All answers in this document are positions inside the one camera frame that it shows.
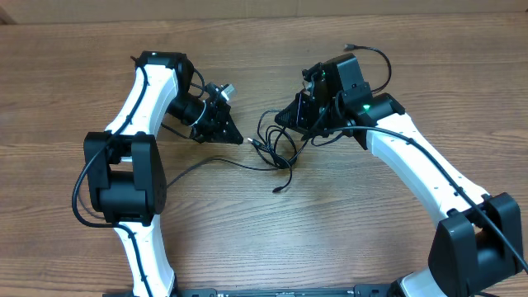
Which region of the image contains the braided black USB cable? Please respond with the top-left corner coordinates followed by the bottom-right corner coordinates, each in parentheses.
top-left (247, 127), bottom-right (299, 194)

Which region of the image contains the smooth black USB cable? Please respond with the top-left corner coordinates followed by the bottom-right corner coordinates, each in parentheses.
top-left (76, 108), bottom-right (310, 219)

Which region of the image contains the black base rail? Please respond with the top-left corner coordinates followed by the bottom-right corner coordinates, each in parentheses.
top-left (102, 282), bottom-right (469, 297)

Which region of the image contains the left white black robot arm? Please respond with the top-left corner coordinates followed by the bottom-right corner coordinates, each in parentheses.
top-left (72, 51), bottom-right (243, 296)

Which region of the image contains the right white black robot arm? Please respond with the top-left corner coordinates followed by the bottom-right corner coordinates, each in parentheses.
top-left (275, 54), bottom-right (527, 296)

